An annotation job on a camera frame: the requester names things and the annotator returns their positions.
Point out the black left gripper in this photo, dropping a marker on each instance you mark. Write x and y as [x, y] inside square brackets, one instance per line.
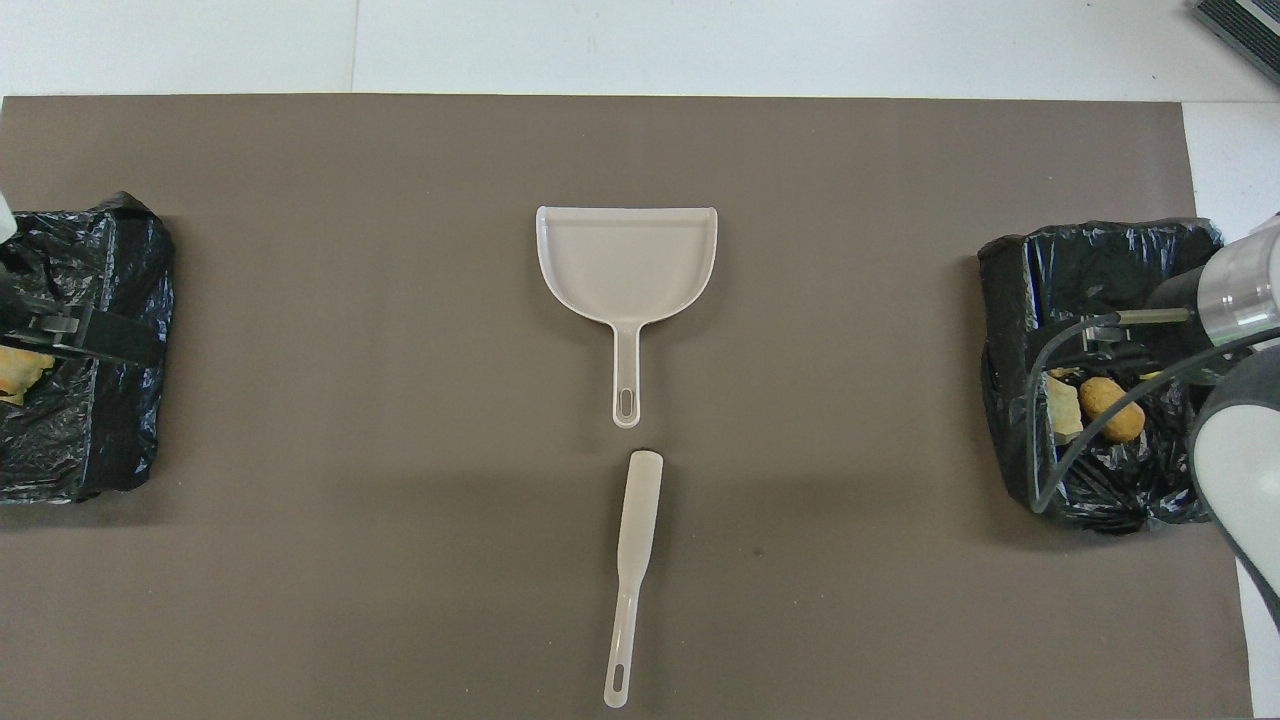
[12, 300]

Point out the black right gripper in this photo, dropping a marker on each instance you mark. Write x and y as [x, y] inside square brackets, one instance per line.
[1175, 315]

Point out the brown bread roll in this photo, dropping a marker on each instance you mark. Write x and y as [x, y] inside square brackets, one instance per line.
[1112, 410]

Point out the orange striped croissant piece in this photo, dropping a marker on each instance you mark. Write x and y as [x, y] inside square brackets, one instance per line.
[18, 372]

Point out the pale yellow bread piece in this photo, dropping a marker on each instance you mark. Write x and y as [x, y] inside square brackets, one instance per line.
[1063, 408]

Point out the beige plastic dustpan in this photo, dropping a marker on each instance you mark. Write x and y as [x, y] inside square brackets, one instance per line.
[625, 260]

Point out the beige brush with black bristles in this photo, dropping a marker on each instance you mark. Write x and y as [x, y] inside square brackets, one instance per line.
[640, 510]

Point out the black bag lined bin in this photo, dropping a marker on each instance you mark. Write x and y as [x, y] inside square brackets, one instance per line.
[110, 430]
[1080, 260]

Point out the dark grey ribbed panel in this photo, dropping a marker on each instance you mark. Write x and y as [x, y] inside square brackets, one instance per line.
[1240, 30]

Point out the brown table mat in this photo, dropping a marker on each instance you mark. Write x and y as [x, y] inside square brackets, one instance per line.
[640, 150]

